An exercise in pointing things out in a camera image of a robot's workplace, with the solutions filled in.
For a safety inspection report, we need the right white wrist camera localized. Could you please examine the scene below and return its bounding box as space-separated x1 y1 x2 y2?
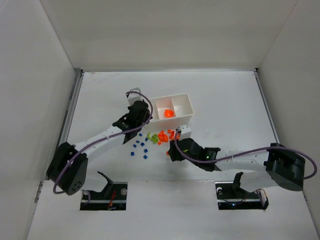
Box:
176 124 192 140

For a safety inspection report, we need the purple cable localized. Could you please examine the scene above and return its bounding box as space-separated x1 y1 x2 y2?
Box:
174 128 318 180
52 90 154 195

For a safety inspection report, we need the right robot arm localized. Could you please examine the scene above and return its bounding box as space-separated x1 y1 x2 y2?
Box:
167 138 306 193

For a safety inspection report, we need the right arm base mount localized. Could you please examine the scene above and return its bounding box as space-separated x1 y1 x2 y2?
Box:
215 172 269 211

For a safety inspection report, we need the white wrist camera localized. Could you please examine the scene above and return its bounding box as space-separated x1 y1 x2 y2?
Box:
125 87 142 106
176 124 192 140

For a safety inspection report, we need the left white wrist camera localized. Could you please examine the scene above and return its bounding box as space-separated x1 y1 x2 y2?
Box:
125 87 142 106

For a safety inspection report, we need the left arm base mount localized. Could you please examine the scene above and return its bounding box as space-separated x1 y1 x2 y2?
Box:
80 171 128 211

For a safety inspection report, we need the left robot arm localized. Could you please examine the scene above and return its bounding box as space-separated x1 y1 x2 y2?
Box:
46 100 154 196

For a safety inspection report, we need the orange dome lego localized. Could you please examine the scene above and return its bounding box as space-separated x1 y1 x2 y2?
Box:
164 109 175 118
158 133 169 143

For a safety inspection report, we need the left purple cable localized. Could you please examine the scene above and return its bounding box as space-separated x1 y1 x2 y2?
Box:
52 90 154 195

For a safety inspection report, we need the white divided plastic container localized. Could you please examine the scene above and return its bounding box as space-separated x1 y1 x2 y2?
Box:
146 93 194 131

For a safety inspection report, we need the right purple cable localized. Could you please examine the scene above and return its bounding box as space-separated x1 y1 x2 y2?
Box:
174 128 318 180

